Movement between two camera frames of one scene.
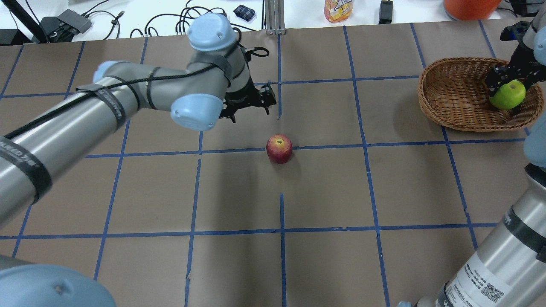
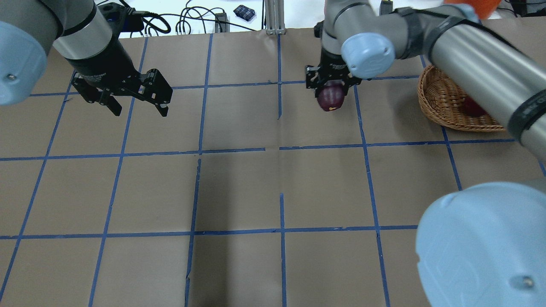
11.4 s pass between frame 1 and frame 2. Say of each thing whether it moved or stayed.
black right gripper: moved
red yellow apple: moved
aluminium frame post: stayed
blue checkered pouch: stayed
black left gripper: moved
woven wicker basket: stayed
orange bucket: stayed
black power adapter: stayed
